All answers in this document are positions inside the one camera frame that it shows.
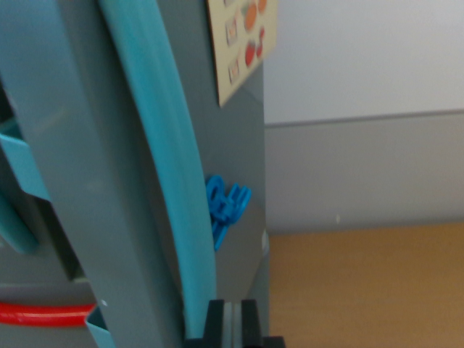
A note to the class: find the blue comb-shaped letter magnet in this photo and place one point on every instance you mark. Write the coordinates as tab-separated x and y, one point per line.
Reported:
237	203

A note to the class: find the teal door bin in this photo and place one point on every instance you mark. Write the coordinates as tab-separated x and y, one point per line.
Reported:
99	331
21	163

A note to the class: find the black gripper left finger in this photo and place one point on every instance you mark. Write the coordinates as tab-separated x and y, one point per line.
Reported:
217	322

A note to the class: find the cream shopping list card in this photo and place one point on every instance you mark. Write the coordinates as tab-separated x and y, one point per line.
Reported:
239	54

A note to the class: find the red curved plastic bar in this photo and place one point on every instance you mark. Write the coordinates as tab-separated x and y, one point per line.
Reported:
43	313

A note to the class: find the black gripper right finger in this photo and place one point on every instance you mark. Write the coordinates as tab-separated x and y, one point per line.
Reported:
250	322

